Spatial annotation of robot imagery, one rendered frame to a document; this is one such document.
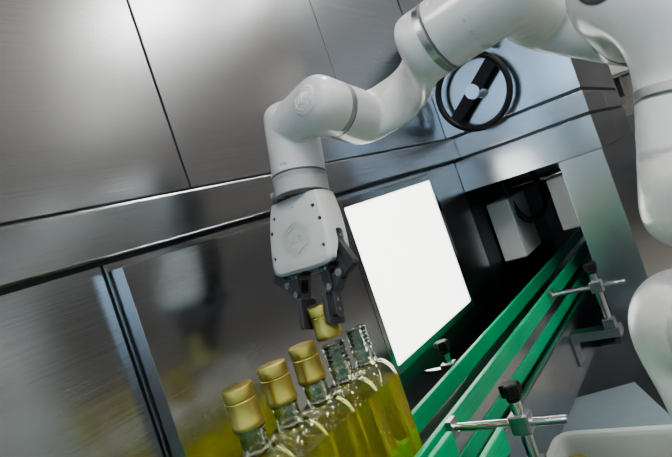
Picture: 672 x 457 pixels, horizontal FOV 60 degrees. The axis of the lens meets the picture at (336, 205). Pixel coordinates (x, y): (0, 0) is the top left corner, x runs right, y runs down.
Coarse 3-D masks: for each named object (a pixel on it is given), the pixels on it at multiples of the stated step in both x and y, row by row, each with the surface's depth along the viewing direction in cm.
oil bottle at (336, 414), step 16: (336, 400) 68; (304, 416) 68; (320, 416) 66; (336, 416) 67; (352, 416) 69; (336, 432) 66; (352, 432) 68; (336, 448) 65; (352, 448) 67; (368, 448) 69
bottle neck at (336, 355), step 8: (328, 344) 75; (336, 344) 73; (328, 352) 73; (336, 352) 72; (344, 352) 73; (328, 360) 73; (336, 360) 72; (344, 360) 73; (336, 368) 73; (344, 368) 73; (352, 368) 74; (336, 376) 73; (344, 376) 72; (352, 376) 73
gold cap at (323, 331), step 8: (320, 304) 73; (312, 312) 73; (320, 312) 72; (312, 320) 73; (320, 320) 72; (320, 328) 73; (328, 328) 72; (336, 328) 73; (320, 336) 73; (328, 336) 72; (336, 336) 73
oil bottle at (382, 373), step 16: (368, 368) 77; (384, 368) 77; (384, 384) 76; (400, 384) 79; (384, 400) 75; (400, 400) 78; (400, 416) 77; (400, 432) 76; (416, 432) 79; (400, 448) 75; (416, 448) 77
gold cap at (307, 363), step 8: (296, 344) 70; (304, 344) 69; (312, 344) 68; (296, 352) 68; (304, 352) 68; (312, 352) 68; (296, 360) 68; (304, 360) 68; (312, 360) 68; (320, 360) 69; (296, 368) 68; (304, 368) 68; (312, 368) 68; (320, 368) 68; (304, 376) 68; (312, 376) 68; (320, 376) 68; (304, 384) 68
